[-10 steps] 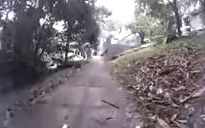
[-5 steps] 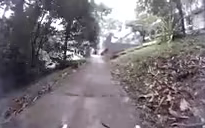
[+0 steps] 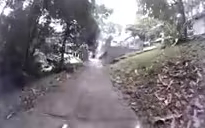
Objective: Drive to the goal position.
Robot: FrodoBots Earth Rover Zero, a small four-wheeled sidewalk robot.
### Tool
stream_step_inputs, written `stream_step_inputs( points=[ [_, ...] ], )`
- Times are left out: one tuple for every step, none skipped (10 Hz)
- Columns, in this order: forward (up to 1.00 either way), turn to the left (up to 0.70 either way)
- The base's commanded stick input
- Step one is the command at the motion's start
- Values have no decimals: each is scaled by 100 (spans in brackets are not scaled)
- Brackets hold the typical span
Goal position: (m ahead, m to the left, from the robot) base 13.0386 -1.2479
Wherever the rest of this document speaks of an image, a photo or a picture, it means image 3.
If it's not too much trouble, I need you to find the grey concrete path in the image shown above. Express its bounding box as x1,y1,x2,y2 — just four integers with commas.
9,58,141,128

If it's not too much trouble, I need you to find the grass slope with dry leaves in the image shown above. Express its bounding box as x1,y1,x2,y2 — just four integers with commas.
108,34,205,128

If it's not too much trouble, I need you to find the group of green trees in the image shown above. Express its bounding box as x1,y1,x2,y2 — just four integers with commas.
124,0,205,48

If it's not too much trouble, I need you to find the leaf-strewn earth verge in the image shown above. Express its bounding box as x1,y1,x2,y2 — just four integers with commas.
0,63,88,128

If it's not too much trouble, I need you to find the wood of dark trees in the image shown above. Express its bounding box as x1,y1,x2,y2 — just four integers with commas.
0,0,103,76

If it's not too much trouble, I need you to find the low grey wall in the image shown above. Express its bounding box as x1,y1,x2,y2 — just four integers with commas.
99,44,158,65

